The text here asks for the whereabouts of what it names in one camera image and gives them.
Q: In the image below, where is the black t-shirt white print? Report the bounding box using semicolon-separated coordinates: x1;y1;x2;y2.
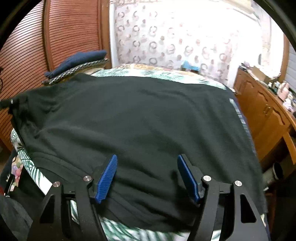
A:
9;73;266;233

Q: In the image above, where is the palm leaf print cushion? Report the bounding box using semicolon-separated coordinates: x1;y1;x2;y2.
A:
10;67;227;241

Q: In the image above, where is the floral bedspread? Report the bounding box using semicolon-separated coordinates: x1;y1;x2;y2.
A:
1;64;205;195

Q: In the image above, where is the wooden louvered wardrobe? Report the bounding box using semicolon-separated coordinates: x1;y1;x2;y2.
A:
0;0;113;151

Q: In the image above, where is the folded navy blue garment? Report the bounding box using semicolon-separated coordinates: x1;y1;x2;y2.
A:
44;50;107;79

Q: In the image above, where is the wooden sideboard cabinet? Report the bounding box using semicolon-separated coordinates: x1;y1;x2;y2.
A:
234;68;295;167

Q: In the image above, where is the pink ceramic jug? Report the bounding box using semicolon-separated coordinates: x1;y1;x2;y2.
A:
277;81;289;101

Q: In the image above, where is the cardboard box on sideboard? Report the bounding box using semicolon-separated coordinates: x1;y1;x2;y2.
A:
248;66;272;84

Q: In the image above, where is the blue object by curtain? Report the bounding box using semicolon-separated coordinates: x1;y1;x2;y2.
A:
181;61;200;72

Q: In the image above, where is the circle pattern curtain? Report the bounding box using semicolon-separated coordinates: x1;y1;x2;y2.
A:
112;1;232;83

